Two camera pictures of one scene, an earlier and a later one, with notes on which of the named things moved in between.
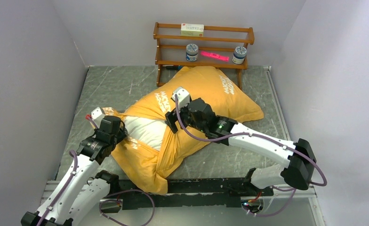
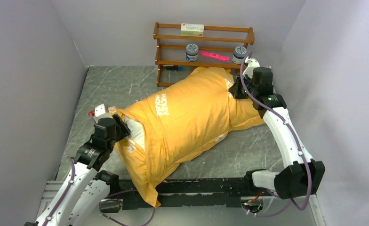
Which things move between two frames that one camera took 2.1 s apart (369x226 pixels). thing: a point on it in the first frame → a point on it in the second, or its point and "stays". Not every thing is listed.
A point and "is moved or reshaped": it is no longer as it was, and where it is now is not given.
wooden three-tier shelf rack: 217,47 stays
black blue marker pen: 174,67 stays
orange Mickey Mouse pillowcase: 222,94 is moved or reshaped
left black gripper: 121,135 stays
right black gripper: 171,119 → 236,90
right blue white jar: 239,55 stays
